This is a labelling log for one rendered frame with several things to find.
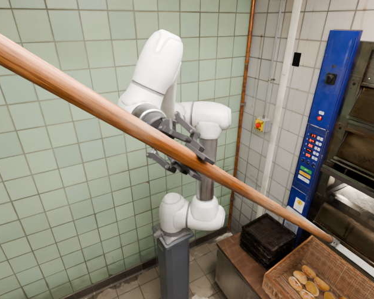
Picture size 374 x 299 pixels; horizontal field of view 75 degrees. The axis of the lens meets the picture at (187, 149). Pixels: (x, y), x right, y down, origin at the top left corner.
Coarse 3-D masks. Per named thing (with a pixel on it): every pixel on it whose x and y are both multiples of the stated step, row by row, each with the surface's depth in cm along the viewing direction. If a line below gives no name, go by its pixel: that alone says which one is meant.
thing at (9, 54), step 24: (0, 48) 26; (24, 72) 28; (48, 72) 29; (72, 96) 31; (96, 96) 33; (120, 120) 35; (168, 144) 41; (192, 168) 47; (216, 168) 50; (240, 192) 58; (288, 216) 74
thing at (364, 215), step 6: (330, 192) 163; (330, 198) 161; (336, 198) 158; (342, 198) 158; (342, 204) 155; (348, 204) 153; (354, 204) 153; (348, 210) 152; (354, 210) 149; (360, 210) 148; (366, 210) 148; (360, 216) 146; (366, 216) 143; (372, 216) 143; (366, 222) 144; (372, 222) 141
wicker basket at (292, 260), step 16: (288, 256) 166; (304, 256) 181; (336, 256) 162; (272, 272) 164; (288, 272) 176; (352, 272) 154; (272, 288) 157; (288, 288) 166; (304, 288) 166; (336, 288) 162; (352, 288) 154; (368, 288) 147
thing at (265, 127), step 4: (260, 116) 197; (256, 120) 195; (260, 120) 192; (264, 120) 189; (268, 120) 190; (260, 124) 193; (264, 124) 189; (268, 124) 192; (256, 128) 197; (260, 128) 194; (264, 128) 191; (268, 128) 194
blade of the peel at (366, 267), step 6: (300, 216) 127; (318, 228) 119; (342, 246) 110; (342, 252) 109; (348, 252) 107; (354, 258) 105; (360, 264) 103; (366, 264) 102; (366, 270) 101; (372, 270) 100
